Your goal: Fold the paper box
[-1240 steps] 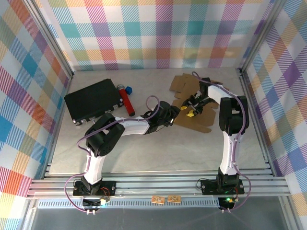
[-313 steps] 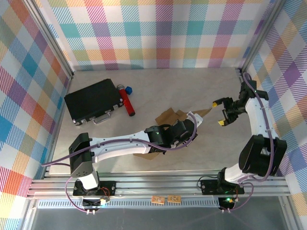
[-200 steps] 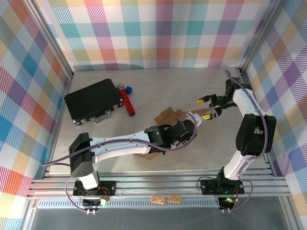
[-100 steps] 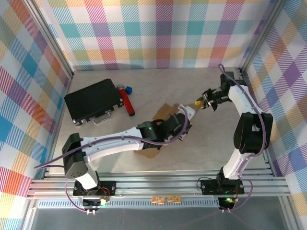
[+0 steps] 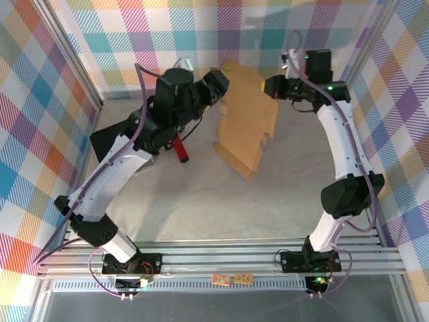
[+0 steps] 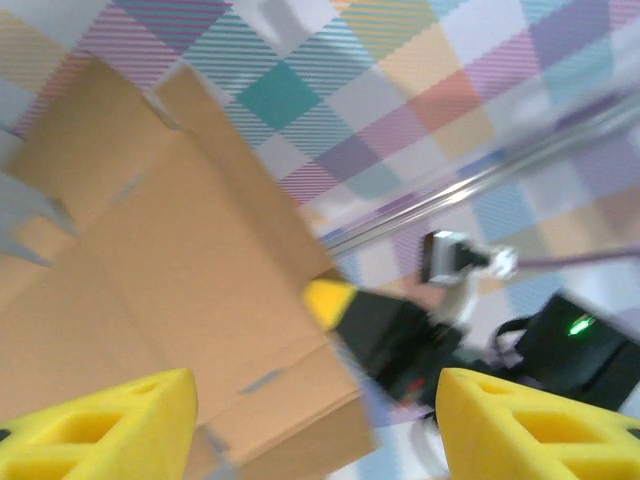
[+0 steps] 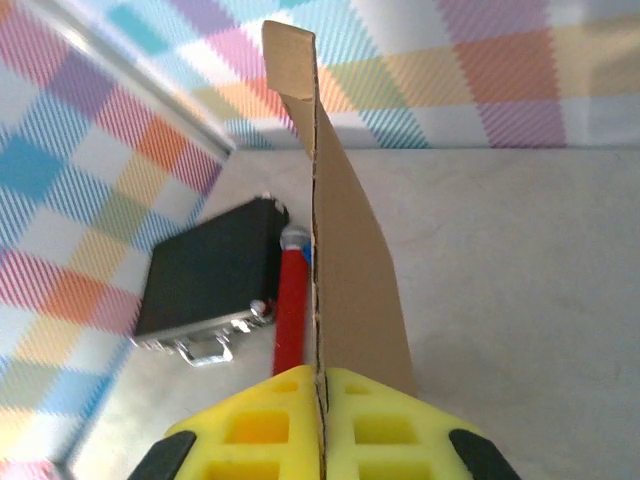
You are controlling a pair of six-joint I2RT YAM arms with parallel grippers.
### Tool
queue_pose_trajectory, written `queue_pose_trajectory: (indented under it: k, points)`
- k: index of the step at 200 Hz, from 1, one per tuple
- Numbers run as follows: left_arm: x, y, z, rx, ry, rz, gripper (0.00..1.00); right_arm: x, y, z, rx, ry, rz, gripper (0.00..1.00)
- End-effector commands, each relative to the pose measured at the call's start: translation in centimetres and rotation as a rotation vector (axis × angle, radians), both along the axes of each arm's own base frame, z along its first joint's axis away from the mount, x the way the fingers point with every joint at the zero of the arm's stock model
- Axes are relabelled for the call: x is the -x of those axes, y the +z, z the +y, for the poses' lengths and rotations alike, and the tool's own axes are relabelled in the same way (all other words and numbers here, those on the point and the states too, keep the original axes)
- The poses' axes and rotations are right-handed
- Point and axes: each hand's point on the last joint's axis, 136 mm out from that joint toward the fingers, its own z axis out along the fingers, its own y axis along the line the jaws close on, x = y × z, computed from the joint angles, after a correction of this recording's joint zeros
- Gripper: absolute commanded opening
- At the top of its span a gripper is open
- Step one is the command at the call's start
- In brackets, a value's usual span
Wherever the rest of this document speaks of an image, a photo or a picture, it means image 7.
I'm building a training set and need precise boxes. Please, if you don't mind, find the brown cardboard paper box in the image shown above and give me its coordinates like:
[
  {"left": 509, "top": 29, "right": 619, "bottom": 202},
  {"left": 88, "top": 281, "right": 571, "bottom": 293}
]
[{"left": 261, "top": 19, "right": 419, "bottom": 480}]

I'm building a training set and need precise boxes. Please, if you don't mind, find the black case with metal trim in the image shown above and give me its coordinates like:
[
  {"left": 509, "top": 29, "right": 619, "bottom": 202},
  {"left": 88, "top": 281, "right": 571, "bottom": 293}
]
[{"left": 132, "top": 194, "right": 291, "bottom": 369}]

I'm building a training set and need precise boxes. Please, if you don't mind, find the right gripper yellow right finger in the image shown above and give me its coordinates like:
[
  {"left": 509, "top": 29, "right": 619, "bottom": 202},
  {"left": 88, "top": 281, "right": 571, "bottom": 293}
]
[{"left": 323, "top": 366, "right": 522, "bottom": 480}]

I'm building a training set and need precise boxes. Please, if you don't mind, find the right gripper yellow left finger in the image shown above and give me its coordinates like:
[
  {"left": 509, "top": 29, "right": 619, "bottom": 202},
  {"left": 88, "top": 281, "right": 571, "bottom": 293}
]
[{"left": 127, "top": 364, "right": 322, "bottom": 480}]

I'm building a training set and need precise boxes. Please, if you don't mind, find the aluminium frame post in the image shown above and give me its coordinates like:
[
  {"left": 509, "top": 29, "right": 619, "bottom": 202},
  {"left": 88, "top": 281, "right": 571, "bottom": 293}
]
[{"left": 47, "top": 0, "right": 239, "bottom": 159}]

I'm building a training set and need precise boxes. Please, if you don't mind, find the red microphone with silver head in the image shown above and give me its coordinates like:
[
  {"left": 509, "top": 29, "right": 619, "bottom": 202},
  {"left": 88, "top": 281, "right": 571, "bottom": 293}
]
[{"left": 272, "top": 224, "right": 314, "bottom": 379}]

